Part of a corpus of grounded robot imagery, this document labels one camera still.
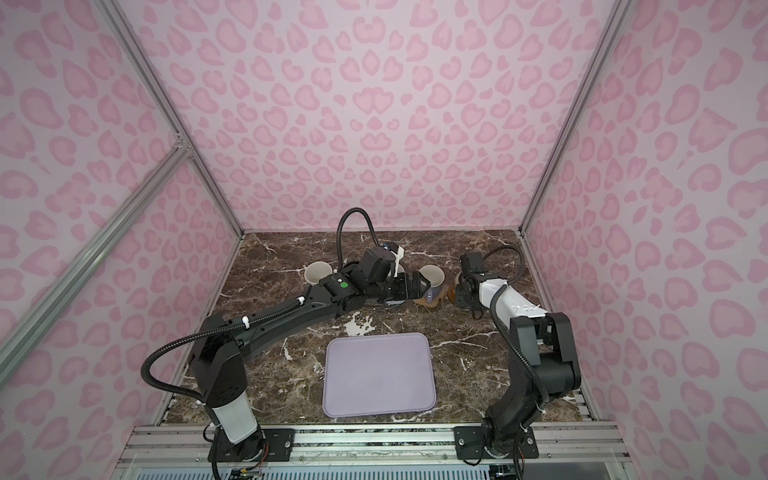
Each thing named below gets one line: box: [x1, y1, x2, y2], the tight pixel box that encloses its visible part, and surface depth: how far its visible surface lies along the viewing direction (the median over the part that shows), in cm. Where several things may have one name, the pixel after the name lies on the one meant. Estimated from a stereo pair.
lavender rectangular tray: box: [322, 332, 437, 418], surface depth 86 cm
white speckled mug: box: [304, 261, 333, 285], surface depth 100 cm
